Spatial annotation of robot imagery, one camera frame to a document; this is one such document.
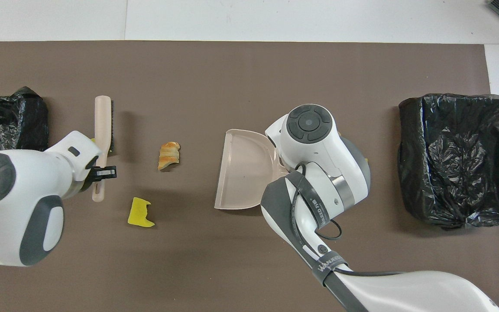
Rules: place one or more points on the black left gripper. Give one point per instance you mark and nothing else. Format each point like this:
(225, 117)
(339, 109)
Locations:
(89, 175)

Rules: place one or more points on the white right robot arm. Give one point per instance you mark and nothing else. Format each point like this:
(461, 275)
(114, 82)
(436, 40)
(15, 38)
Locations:
(319, 147)

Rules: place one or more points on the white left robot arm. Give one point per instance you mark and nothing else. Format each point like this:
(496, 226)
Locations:
(15, 208)

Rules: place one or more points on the striped croissant piece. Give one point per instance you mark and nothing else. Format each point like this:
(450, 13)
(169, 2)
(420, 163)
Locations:
(169, 156)

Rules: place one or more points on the beige hand brush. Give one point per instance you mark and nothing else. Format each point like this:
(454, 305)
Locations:
(101, 121)

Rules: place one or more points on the beige plastic dustpan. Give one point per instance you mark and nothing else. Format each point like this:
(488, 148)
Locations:
(241, 173)

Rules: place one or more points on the black bag lined bin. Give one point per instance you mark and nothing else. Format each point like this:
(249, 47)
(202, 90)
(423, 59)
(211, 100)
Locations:
(448, 130)
(24, 117)

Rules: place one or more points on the brown table mat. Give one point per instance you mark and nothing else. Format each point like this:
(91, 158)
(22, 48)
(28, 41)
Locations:
(249, 69)

